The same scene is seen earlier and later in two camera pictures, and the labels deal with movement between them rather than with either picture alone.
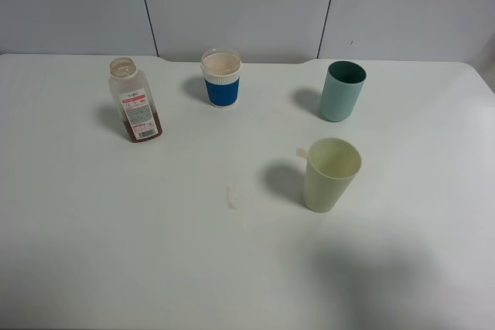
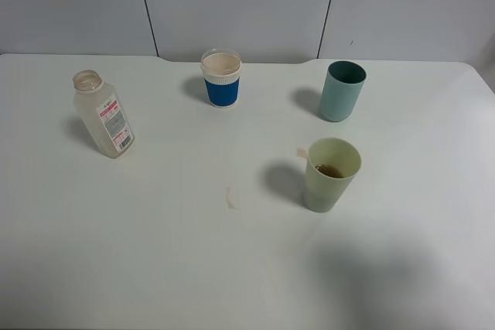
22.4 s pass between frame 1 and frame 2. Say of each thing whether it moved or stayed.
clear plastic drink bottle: moved
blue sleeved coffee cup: stayed
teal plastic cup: stayed
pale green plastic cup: stayed
